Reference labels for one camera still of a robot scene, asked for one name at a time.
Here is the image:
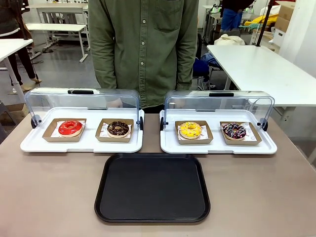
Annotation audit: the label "person right hand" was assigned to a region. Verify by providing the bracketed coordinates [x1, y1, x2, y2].
[106, 98, 123, 109]

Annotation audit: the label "yellow glazed donut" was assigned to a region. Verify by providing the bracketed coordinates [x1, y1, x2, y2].
[179, 121, 203, 139]

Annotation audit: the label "white printed paper liner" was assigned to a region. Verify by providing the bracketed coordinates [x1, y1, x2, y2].
[222, 122, 255, 141]
[178, 124, 207, 141]
[101, 121, 132, 138]
[50, 119, 86, 138]

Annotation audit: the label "brown cardboard food tray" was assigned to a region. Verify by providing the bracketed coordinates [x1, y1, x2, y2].
[95, 118, 135, 143]
[219, 121, 263, 146]
[42, 118, 87, 143]
[175, 120, 214, 145]

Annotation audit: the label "person right forearm green sleeve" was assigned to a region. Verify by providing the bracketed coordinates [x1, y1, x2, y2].
[88, 41, 119, 90]

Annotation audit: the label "person left forearm green sleeve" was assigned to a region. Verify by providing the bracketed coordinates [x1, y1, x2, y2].
[175, 41, 199, 91]

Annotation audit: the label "chocolate sprinkled donut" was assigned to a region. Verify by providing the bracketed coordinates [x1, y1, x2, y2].
[107, 120, 130, 138]

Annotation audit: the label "white display tray base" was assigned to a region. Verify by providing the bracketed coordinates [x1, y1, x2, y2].
[20, 107, 145, 154]
[159, 108, 278, 155]

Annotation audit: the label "red glazed donut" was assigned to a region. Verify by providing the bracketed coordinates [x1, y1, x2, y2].
[58, 120, 83, 138]

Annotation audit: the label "black plastic serving tray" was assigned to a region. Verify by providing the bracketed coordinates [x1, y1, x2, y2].
[94, 153, 211, 224]

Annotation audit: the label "person torso green shirt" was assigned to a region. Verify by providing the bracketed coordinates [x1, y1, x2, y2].
[88, 0, 200, 113]

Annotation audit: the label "blue chair with clothing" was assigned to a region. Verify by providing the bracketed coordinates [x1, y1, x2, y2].
[192, 33, 219, 90]

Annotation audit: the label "white background workbench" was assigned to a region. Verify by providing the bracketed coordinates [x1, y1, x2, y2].
[25, 2, 90, 63]

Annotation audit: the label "cardboard box on floor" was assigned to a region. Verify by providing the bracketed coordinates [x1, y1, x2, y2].
[0, 103, 30, 124]

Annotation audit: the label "white table with leg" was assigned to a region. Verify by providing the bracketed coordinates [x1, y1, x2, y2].
[0, 39, 34, 99]

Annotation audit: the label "cream fabric bag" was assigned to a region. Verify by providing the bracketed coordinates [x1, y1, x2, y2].
[214, 34, 246, 46]

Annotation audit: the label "background person dark clothes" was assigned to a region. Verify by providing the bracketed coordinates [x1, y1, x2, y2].
[0, 0, 42, 91]

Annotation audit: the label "background person blue apron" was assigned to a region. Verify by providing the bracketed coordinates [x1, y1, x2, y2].
[220, 0, 255, 33]

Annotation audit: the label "large white side table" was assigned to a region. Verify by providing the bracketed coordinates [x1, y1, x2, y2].
[206, 44, 316, 121]

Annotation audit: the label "teal green glove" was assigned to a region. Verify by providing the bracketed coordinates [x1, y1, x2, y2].
[238, 21, 263, 31]

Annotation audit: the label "black stand pole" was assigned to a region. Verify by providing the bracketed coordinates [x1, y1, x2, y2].
[255, 0, 275, 47]

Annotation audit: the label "yellow cloth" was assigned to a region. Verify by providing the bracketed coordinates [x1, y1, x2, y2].
[251, 14, 280, 28]

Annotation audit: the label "white storage box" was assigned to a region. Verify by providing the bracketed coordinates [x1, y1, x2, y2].
[272, 28, 287, 47]

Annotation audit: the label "brown cardboard box stack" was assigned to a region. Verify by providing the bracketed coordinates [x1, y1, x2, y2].
[275, 0, 296, 32]

